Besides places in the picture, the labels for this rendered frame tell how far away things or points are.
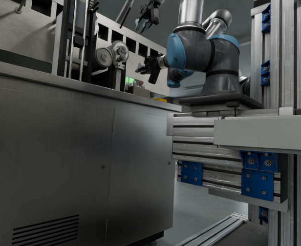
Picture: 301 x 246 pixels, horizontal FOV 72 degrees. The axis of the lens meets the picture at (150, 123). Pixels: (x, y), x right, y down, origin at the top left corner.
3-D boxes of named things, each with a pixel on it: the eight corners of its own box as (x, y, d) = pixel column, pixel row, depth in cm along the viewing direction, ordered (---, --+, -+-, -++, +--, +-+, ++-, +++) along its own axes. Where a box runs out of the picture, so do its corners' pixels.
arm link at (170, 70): (172, 82, 105) (173, 61, 105) (164, 87, 115) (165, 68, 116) (186, 84, 107) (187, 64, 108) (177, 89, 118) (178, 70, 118)
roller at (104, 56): (96, 62, 128) (97, 44, 129) (77, 71, 146) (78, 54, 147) (112, 68, 136) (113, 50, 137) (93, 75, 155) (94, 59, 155)
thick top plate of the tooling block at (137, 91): (133, 93, 144) (133, 85, 144) (102, 99, 172) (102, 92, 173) (149, 98, 155) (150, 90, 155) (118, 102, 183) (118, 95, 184)
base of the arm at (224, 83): (249, 103, 77) (249, 76, 78) (233, 95, 66) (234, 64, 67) (211, 106, 87) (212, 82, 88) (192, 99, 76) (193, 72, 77)
